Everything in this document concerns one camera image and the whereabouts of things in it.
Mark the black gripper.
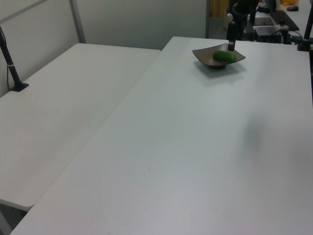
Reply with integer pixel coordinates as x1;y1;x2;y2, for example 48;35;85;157
227;0;258;52

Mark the green cucumber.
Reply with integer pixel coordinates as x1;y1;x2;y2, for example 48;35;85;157
212;50;237;63

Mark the brown square ceramic plate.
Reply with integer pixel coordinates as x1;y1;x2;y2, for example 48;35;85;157
192;43;246;70

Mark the silver metal box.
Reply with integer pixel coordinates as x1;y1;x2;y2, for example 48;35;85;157
253;16;282;38

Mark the yellow panel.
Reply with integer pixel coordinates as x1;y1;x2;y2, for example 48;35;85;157
209;0;228;18

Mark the white side table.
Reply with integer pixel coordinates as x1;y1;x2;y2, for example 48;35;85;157
0;43;162;212

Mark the black camera stand pole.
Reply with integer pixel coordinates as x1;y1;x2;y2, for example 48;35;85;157
296;0;313;52
0;25;29;93

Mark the grey partition frame post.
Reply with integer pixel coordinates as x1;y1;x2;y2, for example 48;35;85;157
68;0;87;45

